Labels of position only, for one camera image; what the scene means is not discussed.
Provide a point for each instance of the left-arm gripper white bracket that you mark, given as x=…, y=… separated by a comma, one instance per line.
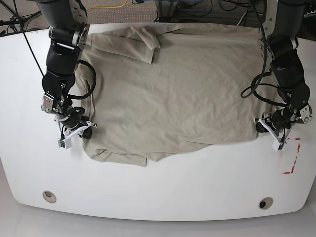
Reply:
x=274, y=124

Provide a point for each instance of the right-arm gripper white bracket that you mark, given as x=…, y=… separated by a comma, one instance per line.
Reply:
x=75, y=125

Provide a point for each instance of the beige T-shirt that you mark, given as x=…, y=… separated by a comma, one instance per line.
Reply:
x=170, y=88

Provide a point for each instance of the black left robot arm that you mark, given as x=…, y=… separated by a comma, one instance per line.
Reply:
x=279, y=25

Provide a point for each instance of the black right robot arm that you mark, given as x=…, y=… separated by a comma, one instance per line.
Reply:
x=68, y=29

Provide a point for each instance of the red tape rectangle marker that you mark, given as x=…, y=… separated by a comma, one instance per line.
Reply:
x=289, y=155

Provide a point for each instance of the black tripod legs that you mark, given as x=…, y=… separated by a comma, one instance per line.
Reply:
x=16, y=24

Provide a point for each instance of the right-arm wrist camera box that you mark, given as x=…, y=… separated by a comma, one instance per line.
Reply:
x=64, y=143

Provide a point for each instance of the left-arm wrist camera box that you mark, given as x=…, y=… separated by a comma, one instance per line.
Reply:
x=278, y=146

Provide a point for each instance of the left table cable grommet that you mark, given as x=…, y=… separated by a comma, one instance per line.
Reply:
x=49, y=196

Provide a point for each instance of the table cable grommet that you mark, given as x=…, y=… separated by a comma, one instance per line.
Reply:
x=265, y=203
x=49, y=196

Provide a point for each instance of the right table cable grommet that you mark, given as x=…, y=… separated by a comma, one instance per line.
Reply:
x=265, y=203

